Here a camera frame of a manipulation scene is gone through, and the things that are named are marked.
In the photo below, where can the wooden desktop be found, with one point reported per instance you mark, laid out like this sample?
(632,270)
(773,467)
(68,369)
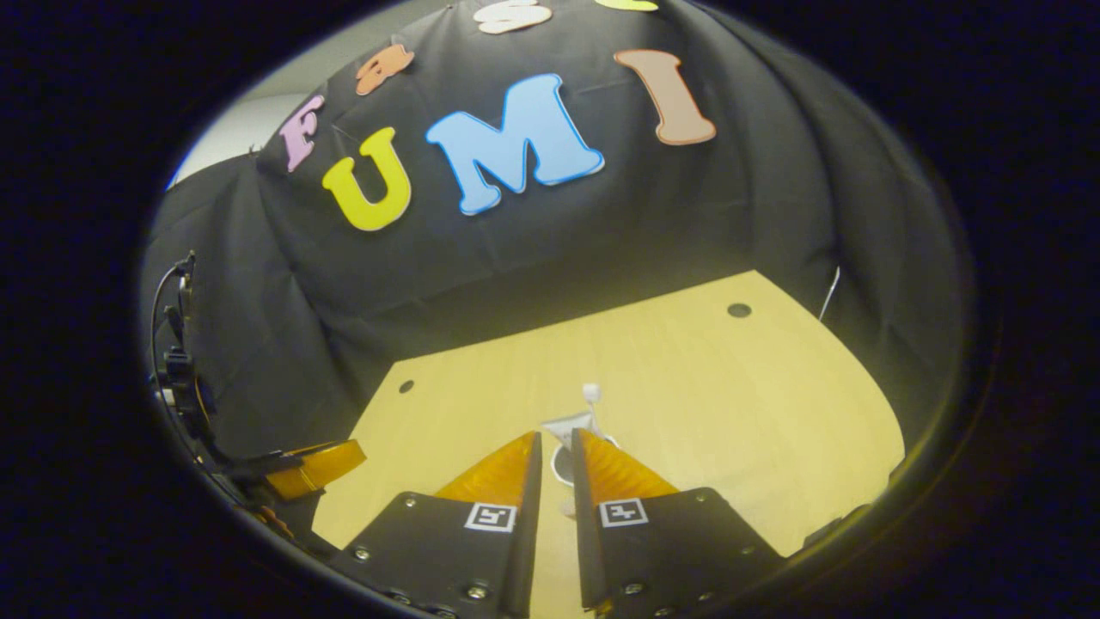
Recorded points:
(730,404)

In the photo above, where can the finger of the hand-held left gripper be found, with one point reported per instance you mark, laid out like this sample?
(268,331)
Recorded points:
(322,464)

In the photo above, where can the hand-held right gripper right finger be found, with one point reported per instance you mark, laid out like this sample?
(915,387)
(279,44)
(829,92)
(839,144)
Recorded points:
(586,533)

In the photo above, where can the black backdrop cloth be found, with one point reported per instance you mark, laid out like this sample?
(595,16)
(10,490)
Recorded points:
(687,215)

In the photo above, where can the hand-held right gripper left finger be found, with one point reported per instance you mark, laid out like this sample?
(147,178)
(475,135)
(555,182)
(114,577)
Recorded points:
(526,533)

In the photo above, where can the white toothbrush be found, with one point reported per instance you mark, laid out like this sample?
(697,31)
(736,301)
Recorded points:
(591,395)

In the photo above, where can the white toothpaste tube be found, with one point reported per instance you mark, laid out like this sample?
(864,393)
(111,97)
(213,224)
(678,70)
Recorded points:
(567,424)

